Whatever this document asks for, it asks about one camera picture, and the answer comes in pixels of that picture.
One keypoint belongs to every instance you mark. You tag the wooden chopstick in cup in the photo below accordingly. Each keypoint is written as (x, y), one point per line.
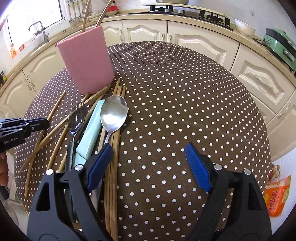
(85, 16)
(104, 13)

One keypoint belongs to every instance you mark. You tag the orange snack bag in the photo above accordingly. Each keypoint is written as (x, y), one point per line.
(276, 195)

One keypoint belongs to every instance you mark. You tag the window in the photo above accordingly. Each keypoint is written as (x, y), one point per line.
(25, 18)

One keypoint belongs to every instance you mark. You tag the hanging utensil rack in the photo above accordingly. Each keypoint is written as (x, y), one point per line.
(76, 10)

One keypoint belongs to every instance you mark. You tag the pink utensil holder cup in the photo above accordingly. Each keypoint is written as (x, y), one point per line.
(87, 60)

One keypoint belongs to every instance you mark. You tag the red container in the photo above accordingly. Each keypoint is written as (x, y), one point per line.
(113, 10)

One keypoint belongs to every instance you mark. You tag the black handled spoon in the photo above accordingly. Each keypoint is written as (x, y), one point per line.
(70, 150)

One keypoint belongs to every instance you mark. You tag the white bowl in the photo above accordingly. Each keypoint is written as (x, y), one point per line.
(244, 28)

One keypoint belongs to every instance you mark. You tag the person's left hand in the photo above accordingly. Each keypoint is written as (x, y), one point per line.
(4, 177)

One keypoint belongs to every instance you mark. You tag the light blue utensil case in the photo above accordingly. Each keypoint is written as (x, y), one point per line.
(89, 138)

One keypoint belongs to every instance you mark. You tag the stainless steel steamer pot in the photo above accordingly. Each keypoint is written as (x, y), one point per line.
(172, 1)

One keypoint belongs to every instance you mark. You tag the kitchen faucet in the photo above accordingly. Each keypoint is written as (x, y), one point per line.
(41, 31)

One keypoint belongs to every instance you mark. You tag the green electric cooker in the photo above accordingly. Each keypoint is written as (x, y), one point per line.
(279, 44)

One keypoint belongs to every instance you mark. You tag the silver metal spoon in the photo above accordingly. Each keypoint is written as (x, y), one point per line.
(113, 114)

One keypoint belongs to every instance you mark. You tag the brown polka dot tablecloth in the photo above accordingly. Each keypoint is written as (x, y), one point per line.
(174, 96)

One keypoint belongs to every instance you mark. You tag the black gas stove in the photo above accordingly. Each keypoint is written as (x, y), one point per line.
(193, 12)

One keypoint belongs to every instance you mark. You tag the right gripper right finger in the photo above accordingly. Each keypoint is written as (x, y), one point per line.
(248, 217)

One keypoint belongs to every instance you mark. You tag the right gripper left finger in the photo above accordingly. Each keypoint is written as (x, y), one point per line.
(49, 217)

